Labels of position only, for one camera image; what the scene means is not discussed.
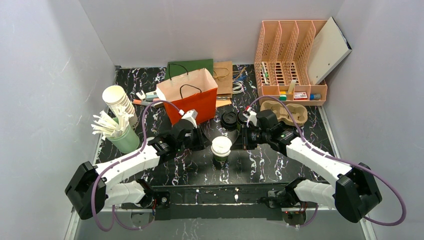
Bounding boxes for white board panel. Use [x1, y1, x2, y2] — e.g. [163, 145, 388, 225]
[306, 16, 352, 85]

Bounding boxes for red small box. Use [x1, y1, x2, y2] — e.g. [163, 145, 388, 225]
[293, 92, 309, 101]

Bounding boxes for single white cup lid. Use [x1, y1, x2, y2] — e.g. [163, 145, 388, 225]
[211, 136, 233, 158]

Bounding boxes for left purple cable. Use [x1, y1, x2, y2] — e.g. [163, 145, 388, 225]
[90, 99, 185, 232]

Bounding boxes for metal base rail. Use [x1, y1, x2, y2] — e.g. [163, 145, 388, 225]
[70, 182, 377, 239]

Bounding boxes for orange paper bag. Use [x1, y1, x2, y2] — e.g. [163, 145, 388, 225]
[156, 68, 218, 125]

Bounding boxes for brown kraft paper bag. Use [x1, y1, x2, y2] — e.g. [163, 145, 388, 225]
[212, 61, 233, 108]

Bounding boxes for purple cable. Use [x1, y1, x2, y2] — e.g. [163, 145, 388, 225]
[245, 96, 408, 228]
[90, 99, 185, 232]

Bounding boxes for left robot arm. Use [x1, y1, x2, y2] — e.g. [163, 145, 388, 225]
[64, 119, 212, 220]

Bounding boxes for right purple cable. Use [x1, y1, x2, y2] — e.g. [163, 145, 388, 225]
[245, 96, 408, 228]

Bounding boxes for pink desk file organizer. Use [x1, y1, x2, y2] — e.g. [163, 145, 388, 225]
[254, 20, 328, 106]

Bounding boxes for stack of pulp cup carriers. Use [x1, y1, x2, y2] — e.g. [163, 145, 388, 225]
[260, 100, 308, 127]

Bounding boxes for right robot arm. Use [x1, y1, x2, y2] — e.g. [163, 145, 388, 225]
[231, 110, 383, 223]

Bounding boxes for green paper bag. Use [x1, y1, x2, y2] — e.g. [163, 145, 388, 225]
[164, 58, 214, 80]

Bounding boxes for black cup lids stack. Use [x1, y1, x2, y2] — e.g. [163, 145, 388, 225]
[220, 111, 237, 131]

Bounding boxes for tall stack paper cups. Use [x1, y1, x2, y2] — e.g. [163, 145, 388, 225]
[102, 85, 138, 129]

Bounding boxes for green cup of straws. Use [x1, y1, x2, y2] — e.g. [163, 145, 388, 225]
[91, 111, 140, 154]

